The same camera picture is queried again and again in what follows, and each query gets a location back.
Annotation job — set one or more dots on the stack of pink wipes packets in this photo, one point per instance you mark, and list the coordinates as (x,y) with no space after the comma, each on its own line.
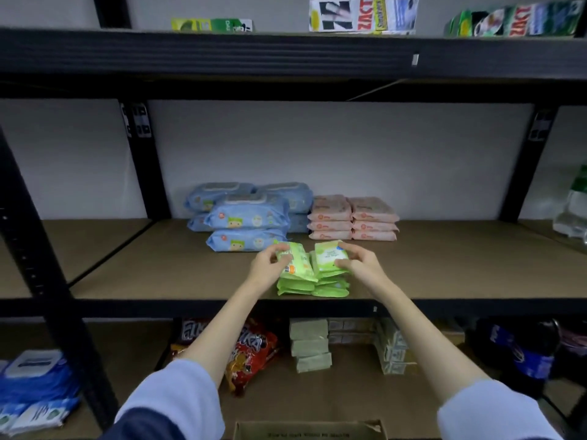
(362,219)

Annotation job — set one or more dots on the clear plastic packet green top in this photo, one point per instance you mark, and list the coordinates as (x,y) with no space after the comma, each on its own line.
(573,215)

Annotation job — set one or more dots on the stack of green soap boxes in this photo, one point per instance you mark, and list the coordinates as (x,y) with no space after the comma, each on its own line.
(309,345)

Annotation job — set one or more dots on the blue and green toothpaste box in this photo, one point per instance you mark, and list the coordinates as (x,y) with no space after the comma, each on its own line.
(557,17)

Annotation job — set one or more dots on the small green wipes pack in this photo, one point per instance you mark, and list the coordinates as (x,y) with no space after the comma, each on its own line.
(300,265)
(328,254)

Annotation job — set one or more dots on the pale blue toothpaste box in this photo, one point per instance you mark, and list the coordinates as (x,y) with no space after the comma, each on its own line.
(402,13)

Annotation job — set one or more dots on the black metal shelving rack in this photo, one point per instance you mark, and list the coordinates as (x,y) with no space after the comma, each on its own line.
(275,54)

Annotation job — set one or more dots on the person's left hand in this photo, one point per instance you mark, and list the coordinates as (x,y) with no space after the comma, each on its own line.
(263,270)

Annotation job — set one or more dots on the brown shelf board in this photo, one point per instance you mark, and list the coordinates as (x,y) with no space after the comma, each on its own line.
(458,265)

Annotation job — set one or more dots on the person's left thumb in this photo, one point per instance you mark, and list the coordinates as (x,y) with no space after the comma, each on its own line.
(285,262)

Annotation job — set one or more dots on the person's right forearm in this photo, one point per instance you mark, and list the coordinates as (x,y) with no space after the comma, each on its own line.
(426,343)

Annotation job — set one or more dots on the stack of pale printed boxes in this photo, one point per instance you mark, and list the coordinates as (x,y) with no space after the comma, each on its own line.
(394,348)

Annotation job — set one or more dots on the stack of dark blue wipes packs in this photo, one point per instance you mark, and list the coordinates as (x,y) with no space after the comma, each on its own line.
(36,389)

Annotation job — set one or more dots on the stack of green wipes packets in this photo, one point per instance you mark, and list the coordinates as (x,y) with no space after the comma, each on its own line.
(321,288)

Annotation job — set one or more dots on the light blue shirt sleeve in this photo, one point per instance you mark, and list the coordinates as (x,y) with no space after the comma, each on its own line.
(490,412)
(179,398)

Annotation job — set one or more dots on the person's right hand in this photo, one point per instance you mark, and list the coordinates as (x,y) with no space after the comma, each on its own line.
(367,268)

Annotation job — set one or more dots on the brown cardboard box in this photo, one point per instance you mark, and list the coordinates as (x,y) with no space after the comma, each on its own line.
(307,430)

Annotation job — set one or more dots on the red and white toothpaste box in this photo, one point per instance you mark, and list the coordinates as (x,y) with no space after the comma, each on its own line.
(363,14)
(518,20)

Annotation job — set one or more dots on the person's right thumb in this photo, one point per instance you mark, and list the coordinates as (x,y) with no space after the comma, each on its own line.
(342,263)

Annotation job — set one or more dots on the black and white box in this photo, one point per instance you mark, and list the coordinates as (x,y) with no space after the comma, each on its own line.
(488,22)
(330,15)

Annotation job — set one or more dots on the yellow toothpaste box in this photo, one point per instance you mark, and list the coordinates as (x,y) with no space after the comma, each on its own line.
(380,13)

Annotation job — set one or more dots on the stack of blue wipes packets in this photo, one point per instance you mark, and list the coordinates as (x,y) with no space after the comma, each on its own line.
(247,215)

